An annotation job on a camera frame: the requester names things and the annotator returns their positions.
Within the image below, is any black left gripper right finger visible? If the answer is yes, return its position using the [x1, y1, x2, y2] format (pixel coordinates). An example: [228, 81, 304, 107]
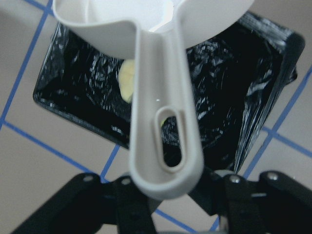
[190, 169, 312, 234]

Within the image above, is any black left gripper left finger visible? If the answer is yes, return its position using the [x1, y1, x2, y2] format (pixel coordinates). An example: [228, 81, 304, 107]
[12, 173, 156, 234]

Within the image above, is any croissant shaped bread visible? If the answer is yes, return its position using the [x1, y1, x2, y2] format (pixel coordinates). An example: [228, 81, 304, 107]
[118, 59, 135, 103]

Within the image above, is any beige plastic dustpan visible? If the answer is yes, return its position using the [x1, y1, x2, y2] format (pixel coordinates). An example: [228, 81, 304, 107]
[53, 0, 253, 200]

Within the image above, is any bin with black bag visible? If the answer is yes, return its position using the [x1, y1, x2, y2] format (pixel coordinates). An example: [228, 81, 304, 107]
[33, 11, 306, 173]

